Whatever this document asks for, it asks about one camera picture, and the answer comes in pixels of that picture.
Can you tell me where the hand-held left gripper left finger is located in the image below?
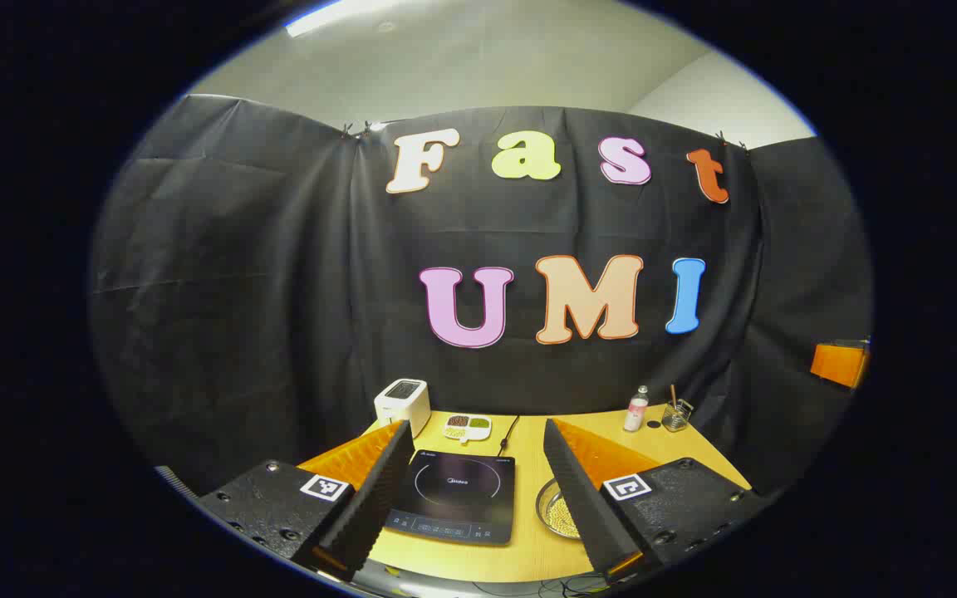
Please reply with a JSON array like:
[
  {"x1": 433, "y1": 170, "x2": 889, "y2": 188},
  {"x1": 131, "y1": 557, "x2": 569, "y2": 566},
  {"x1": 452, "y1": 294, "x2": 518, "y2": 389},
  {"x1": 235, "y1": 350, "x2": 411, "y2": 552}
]
[{"x1": 196, "y1": 419, "x2": 418, "y2": 582}]

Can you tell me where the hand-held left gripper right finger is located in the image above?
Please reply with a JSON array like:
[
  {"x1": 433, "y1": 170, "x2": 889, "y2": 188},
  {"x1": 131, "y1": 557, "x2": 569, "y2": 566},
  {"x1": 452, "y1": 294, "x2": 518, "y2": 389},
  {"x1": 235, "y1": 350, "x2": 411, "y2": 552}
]
[{"x1": 542, "y1": 418, "x2": 767, "y2": 586}]

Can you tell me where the steel pot with black handle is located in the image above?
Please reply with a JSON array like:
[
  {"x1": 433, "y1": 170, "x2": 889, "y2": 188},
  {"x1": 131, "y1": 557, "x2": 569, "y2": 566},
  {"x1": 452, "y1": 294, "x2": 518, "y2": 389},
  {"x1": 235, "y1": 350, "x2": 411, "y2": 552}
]
[{"x1": 535, "y1": 478, "x2": 583, "y2": 541}]

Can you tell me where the black induction cooktop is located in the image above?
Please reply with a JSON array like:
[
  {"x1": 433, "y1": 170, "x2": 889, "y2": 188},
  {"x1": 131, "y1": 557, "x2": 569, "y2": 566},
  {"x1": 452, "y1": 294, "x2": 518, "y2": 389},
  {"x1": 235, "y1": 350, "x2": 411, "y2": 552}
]
[{"x1": 383, "y1": 449, "x2": 517, "y2": 547}]

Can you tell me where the pile of soybeans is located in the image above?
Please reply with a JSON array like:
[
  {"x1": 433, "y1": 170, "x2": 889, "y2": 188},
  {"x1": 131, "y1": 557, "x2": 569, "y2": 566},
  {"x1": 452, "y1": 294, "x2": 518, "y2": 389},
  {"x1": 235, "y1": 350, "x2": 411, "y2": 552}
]
[{"x1": 547, "y1": 496, "x2": 581, "y2": 537}]

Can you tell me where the white toaster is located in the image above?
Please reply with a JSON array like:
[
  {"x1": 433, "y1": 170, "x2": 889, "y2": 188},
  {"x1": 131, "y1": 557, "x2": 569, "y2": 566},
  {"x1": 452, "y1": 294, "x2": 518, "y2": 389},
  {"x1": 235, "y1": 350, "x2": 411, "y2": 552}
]
[{"x1": 374, "y1": 379, "x2": 431, "y2": 439}]

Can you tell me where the small clear pink-label bottle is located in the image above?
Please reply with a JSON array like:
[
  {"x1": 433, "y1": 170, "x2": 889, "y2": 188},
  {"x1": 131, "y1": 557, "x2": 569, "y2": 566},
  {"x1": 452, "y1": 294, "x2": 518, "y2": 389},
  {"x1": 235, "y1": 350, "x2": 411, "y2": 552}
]
[{"x1": 622, "y1": 385, "x2": 650, "y2": 434}]

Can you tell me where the white divided bean dish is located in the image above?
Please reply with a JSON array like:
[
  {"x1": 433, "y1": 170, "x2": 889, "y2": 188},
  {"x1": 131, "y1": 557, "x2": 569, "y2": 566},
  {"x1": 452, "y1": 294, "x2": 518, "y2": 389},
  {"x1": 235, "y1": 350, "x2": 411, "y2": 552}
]
[{"x1": 443, "y1": 414, "x2": 493, "y2": 443}]

